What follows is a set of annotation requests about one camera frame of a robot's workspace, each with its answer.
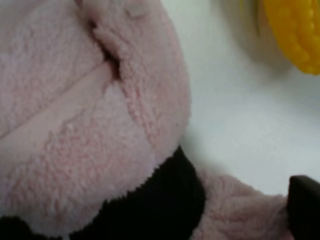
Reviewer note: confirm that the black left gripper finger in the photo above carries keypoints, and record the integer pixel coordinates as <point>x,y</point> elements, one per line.
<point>303,207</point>

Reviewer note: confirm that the pink towel with black band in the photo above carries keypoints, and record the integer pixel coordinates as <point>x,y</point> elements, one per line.
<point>94,101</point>

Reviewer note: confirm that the toy corn cob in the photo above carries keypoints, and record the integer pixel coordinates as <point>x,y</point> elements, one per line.
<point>286,32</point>

